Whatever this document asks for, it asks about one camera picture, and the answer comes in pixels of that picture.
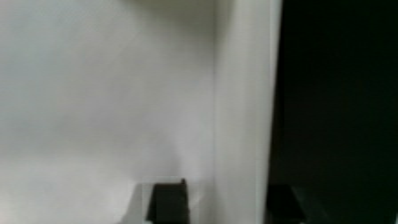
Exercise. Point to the white square tabletop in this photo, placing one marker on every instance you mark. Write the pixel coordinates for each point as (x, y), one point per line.
(137, 84)

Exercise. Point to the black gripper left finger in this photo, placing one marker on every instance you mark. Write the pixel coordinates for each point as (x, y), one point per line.
(169, 211)

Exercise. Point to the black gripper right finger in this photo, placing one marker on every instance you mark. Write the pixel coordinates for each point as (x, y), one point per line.
(285, 212)

